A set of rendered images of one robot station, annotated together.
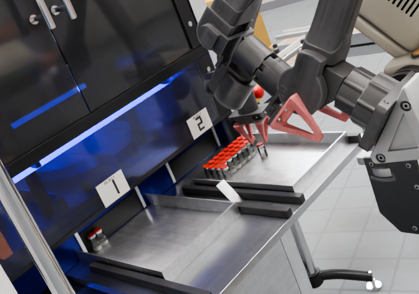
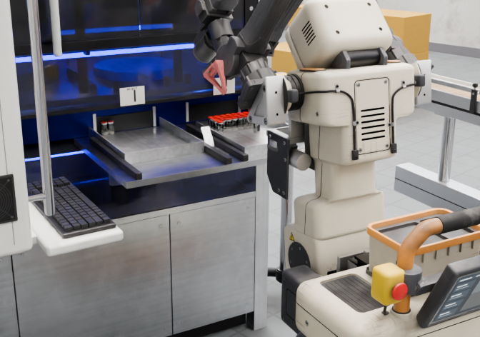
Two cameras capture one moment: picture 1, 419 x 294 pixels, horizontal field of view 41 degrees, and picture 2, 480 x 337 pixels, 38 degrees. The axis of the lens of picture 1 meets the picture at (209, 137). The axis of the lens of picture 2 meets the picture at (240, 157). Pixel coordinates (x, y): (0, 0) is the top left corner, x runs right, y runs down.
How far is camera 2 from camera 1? 97 cm
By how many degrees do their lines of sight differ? 11
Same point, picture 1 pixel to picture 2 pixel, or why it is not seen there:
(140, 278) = (111, 153)
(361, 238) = not seen: hidden behind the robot
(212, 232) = (175, 151)
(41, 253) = (37, 69)
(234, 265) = (170, 170)
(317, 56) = (238, 43)
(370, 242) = not seen: hidden behind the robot
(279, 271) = (241, 235)
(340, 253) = not seen: hidden behind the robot
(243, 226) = (198, 158)
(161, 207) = (163, 130)
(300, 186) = (252, 151)
